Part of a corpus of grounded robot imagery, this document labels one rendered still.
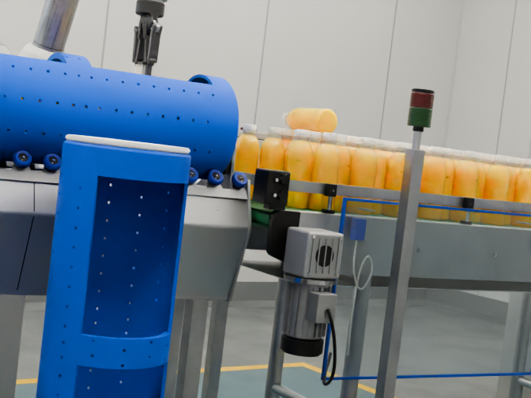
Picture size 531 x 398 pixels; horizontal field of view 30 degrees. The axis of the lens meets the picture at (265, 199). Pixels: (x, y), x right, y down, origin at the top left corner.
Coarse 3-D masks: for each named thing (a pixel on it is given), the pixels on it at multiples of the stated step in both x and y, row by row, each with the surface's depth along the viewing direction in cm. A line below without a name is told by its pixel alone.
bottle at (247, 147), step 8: (240, 136) 289; (248, 136) 288; (240, 144) 287; (248, 144) 287; (256, 144) 288; (240, 152) 287; (248, 152) 287; (256, 152) 288; (240, 160) 287; (248, 160) 287; (256, 160) 288; (240, 168) 287; (248, 168) 287
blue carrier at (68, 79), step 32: (0, 64) 231; (32, 64) 236; (64, 64) 241; (0, 96) 229; (32, 96) 233; (64, 96) 237; (96, 96) 242; (128, 96) 246; (160, 96) 251; (192, 96) 256; (224, 96) 262; (0, 128) 231; (32, 128) 235; (64, 128) 238; (96, 128) 242; (128, 128) 246; (160, 128) 251; (192, 128) 255; (224, 128) 260; (32, 160) 244; (192, 160) 260; (224, 160) 264
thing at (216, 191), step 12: (0, 168) 235; (12, 168) 236; (24, 168) 238; (12, 180) 235; (24, 180) 236; (36, 180) 238; (48, 180) 239; (192, 192) 260; (204, 192) 262; (216, 192) 264; (228, 192) 266; (240, 192) 268
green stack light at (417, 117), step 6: (414, 108) 262; (420, 108) 261; (414, 114) 262; (420, 114) 261; (426, 114) 261; (408, 120) 264; (414, 120) 262; (420, 120) 261; (426, 120) 262; (420, 126) 262; (426, 126) 262
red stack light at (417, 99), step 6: (414, 96) 262; (420, 96) 261; (426, 96) 261; (432, 96) 262; (414, 102) 262; (420, 102) 261; (426, 102) 261; (432, 102) 262; (426, 108) 263; (432, 108) 263
